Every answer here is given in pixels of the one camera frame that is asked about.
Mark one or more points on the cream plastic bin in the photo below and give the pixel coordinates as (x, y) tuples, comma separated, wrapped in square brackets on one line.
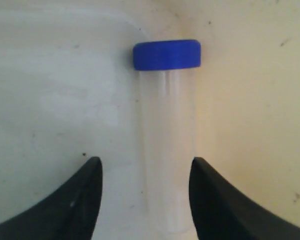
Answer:
[(69, 92)]

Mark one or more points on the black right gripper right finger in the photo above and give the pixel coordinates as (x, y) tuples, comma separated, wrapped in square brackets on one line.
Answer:
[(221, 212)]

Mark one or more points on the blue-capped clear tube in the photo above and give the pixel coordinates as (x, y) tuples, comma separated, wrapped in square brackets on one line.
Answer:
[(166, 72)]

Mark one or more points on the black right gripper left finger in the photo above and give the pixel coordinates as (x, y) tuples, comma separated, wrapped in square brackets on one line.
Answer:
[(69, 213)]

